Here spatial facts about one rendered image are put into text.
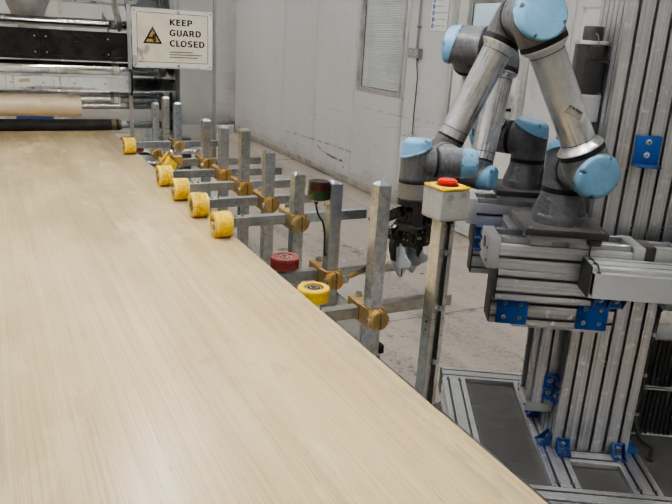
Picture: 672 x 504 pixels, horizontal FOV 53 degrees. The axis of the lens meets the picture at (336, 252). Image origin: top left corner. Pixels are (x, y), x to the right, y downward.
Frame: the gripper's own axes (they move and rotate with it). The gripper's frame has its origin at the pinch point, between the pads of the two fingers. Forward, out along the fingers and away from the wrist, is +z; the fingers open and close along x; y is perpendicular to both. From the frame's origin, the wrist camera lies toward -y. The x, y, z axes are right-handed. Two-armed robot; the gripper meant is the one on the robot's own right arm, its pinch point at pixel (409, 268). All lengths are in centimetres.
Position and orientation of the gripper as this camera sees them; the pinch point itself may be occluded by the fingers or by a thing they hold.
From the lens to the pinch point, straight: 212.4
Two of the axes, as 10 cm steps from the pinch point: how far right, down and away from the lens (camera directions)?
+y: 8.9, -0.9, 4.4
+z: -0.5, 9.5, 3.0
